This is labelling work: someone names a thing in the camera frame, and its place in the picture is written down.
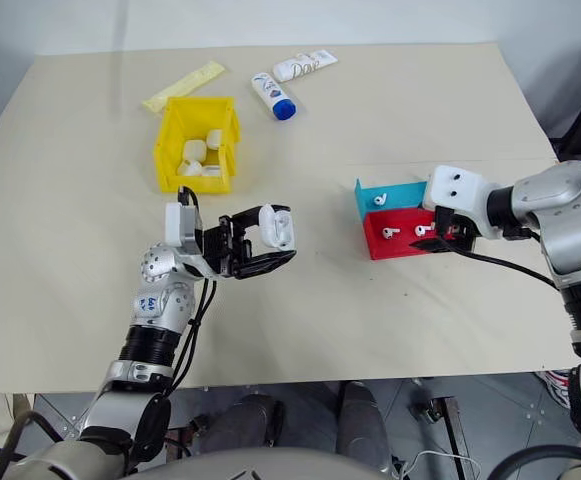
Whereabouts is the yellow plastic bin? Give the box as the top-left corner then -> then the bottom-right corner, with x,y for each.
152,95 -> 244,195

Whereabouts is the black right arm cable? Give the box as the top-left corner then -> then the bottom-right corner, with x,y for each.
447,225 -> 562,292

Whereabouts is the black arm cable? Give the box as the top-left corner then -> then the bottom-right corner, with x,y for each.
162,185 -> 219,401
447,225 -> 562,292

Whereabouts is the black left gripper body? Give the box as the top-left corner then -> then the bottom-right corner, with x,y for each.
201,214 -> 255,279

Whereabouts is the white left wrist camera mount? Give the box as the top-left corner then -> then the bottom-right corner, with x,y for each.
163,201 -> 202,257

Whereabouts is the white bottle with blue cap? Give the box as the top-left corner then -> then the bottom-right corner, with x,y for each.
250,72 -> 298,122

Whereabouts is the white Dove tube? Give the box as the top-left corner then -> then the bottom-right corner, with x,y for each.
272,48 -> 340,84

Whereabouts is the yellow sachet packet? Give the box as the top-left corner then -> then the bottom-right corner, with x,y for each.
141,60 -> 227,118

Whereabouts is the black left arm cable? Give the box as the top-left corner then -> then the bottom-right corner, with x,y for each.
162,185 -> 219,401

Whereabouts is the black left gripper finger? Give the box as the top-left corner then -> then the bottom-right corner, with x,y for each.
228,203 -> 294,226
233,249 -> 300,281

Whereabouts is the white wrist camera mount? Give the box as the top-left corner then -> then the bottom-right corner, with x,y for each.
163,201 -> 202,257
421,164 -> 502,238

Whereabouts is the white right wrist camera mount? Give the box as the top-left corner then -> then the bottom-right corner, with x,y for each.
421,164 -> 502,238

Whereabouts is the teal plastic tray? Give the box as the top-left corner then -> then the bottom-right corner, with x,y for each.
353,176 -> 434,222

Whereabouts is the dark rounded shape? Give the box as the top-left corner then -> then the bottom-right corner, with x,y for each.
203,393 -> 287,457
336,380 -> 392,472

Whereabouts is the red plastic tray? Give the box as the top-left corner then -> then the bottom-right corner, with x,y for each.
362,207 -> 477,262

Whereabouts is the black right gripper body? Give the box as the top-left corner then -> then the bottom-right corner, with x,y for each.
448,211 -> 478,252

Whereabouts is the grey robot torso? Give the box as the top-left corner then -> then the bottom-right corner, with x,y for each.
14,442 -> 394,480

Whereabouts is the black metal bar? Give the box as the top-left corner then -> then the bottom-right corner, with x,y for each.
434,393 -> 479,480

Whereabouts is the thin white cable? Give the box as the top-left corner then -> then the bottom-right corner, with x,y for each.
397,448 -> 474,479

